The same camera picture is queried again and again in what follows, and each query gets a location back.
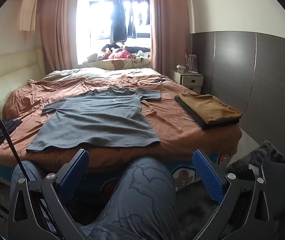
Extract grey t-shirt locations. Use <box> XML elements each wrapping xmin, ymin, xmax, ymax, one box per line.
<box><xmin>26</xmin><ymin>87</ymin><xmax>161</xmax><ymax>153</ymax></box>

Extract orange-brown blanket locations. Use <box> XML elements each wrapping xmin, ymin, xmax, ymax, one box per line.
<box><xmin>0</xmin><ymin>74</ymin><xmax>243</xmax><ymax>173</ymax></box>

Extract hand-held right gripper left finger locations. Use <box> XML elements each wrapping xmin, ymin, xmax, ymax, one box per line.
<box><xmin>8</xmin><ymin>149</ymin><xmax>90</xmax><ymax>240</ymax></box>

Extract grey wardrobe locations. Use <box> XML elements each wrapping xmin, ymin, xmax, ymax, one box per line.
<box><xmin>190</xmin><ymin>31</ymin><xmax>285</xmax><ymax>155</ymax></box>

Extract black cloth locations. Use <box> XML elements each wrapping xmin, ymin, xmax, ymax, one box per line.
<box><xmin>1</xmin><ymin>119</ymin><xmax>23</xmax><ymax>133</ymax></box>

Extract dark hanging garment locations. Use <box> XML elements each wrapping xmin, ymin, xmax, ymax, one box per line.
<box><xmin>126</xmin><ymin>0</ymin><xmax>138</xmax><ymax>39</ymax></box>

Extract cream nightstand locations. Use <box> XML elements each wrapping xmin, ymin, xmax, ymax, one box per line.
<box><xmin>170</xmin><ymin>70</ymin><xmax>204</xmax><ymax>92</ymax></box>

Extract black cables with chargers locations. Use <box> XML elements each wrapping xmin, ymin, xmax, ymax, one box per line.
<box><xmin>133</xmin><ymin>76</ymin><xmax>173</xmax><ymax>84</ymax></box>

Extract pink curtain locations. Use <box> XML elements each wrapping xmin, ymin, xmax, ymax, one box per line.
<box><xmin>147</xmin><ymin>0</ymin><xmax>191</xmax><ymax>77</ymax></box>
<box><xmin>38</xmin><ymin>0</ymin><xmax>80</xmax><ymax>75</ymax></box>

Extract person's patterned pants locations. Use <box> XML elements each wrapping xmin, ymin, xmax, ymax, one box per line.
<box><xmin>10</xmin><ymin>155</ymin><xmax>176</xmax><ymax>240</ymax></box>

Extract dark cushion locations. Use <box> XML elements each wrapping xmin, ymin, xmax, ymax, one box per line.
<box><xmin>124</xmin><ymin>45</ymin><xmax>150</xmax><ymax>54</ymax></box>

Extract red plush toy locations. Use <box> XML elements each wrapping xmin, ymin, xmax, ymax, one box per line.
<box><xmin>108</xmin><ymin>50</ymin><xmax>132</xmax><ymax>60</ymax></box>

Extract cream padded headboard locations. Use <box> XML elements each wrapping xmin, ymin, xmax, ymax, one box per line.
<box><xmin>0</xmin><ymin>49</ymin><xmax>45</xmax><ymax>130</ymax></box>

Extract cream hanging cloth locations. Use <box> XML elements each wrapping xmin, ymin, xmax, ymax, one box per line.
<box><xmin>18</xmin><ymin>0</ymin><xmax>39</xmax><ymax>40</ymax></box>

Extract black folded garment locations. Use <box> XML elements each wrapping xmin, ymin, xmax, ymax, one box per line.
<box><xmin>174</xmin><ymin>96</ymin><xmax>240</xmax><ymax>131</ymax></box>

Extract brown folded garment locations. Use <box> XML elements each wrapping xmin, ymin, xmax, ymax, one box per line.
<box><xmin>174</xmin><ymin>94</ymin><xmax>243</xmax><ymax>126</ymax></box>

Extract window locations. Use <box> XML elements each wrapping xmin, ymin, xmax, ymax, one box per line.
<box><xmin>78</xmin><ymin>0</ymin><xmax>150</xmax><ymax>64</ymax></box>

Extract beige quilt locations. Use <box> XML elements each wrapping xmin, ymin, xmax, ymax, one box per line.
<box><xmin>45</xmin><ymin>67</ymin><xmax>163</xmax><ymax>82</ymax></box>

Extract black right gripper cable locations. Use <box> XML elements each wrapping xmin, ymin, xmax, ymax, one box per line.
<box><xmin>0</xmin><ymin>101</ymin><xmax>25</xmax><ymax>174</ymax></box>

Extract dark fluffy rug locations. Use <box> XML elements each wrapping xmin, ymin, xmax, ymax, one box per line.
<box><xmin>176</xmin><ymin>140</ymin><xmax>285</xmax><ymax>233</ymax></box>

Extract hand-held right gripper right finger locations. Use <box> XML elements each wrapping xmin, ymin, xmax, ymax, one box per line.
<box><xmin>192</xmin><ymin>150</ymin><xmax>285</xmax><ymax>240</ymax></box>

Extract bear print pillow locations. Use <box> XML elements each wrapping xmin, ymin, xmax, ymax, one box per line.
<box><xmin>83</xmin><ymin>56</ymin><xmax>153</xmax><ymax>70</ymax></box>

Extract dark hanging jacket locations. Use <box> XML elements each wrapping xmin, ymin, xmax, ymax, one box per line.
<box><xmin>110</xmin><ymin>0</ymin><xmax>128</xmax><ymax>44</ymax></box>

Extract striped gift bag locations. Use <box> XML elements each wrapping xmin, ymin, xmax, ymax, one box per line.
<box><xmin>184</xmin><ymin>49</ymin><xmax>198</xmax><ymax>72</ymax></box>

